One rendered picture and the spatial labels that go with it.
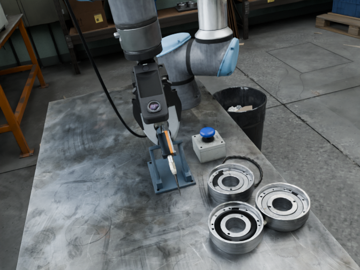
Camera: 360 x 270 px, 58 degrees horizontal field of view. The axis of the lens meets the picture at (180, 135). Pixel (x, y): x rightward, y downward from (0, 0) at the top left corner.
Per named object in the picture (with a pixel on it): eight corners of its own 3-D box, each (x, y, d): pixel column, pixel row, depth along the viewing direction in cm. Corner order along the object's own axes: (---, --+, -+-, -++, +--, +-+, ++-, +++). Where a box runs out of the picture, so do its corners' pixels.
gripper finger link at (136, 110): (157, 124, 68) (153, 86, 63) (158, 128, 67) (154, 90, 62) (135, 127, 67) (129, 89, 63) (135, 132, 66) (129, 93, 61)
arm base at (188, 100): (156, 97, 122) (151, 72, 117) (194, 88, 124) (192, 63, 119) (164, 114, 110) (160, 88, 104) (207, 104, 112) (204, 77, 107)
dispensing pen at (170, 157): (173, 196, 64) (151, 118, 68) (174, 197, 68) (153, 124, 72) (184, 193, 64) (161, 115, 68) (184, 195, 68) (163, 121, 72)
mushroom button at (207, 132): (218, 147, 86) (217, 131, 83) (203, 151, 85) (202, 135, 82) (213, 140, 89) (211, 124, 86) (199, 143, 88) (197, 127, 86)
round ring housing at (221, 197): (263, 195, 72) (264, 181, 70) (223, 214, 69) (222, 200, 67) (237, 170, 81) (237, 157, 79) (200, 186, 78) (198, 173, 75)
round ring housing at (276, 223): (276, 189, 74) (277, 175, 71) (319, 214, 66) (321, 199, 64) (245, 214, 69) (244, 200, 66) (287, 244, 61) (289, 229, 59)
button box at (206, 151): (226, 156, 86) (225, 141, 83) (201, 163, 85) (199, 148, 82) (216, 141, 93) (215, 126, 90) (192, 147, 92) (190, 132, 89)
